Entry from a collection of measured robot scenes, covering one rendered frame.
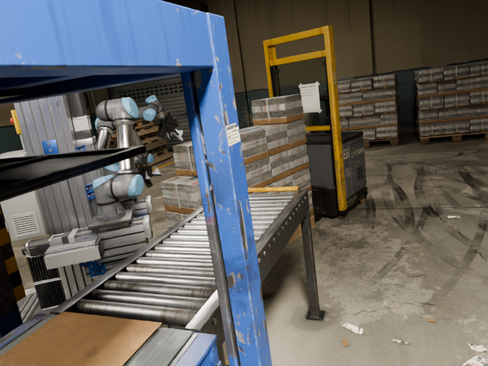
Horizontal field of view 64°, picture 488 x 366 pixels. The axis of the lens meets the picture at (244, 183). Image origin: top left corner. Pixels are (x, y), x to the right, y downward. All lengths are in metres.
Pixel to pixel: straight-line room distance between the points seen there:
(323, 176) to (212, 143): 3.46
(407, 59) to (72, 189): 7.94
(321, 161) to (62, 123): 2.65
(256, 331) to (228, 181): 0.35
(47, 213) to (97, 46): 2.02
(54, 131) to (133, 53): 1.87
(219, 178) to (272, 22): 9.07
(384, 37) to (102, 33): 8.93
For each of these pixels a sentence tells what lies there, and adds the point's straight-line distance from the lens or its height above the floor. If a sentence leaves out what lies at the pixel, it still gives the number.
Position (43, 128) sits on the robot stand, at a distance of 2.41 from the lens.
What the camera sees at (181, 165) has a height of 0.91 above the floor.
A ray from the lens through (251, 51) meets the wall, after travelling 9.93.
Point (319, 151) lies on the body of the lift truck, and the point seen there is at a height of 0.67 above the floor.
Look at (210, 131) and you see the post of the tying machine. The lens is 0.79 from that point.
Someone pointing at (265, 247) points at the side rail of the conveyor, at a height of 0.79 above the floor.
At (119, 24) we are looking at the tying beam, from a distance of 0.56.
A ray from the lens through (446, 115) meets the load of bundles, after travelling 7.73.
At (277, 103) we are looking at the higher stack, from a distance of 3.51.
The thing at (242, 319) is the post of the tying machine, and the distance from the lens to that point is 0.93.
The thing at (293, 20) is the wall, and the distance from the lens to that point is 9.67.
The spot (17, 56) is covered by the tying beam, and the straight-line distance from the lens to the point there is 0.43.
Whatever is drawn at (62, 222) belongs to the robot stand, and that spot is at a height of 0.81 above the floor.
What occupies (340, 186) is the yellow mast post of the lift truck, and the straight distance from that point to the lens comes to 3.97.
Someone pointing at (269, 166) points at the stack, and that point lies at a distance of 3.29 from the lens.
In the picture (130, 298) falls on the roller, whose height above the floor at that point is 0.79.
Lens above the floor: 1.40
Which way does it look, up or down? 13 degrees down
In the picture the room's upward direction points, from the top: 8 degrees counter-clockwise
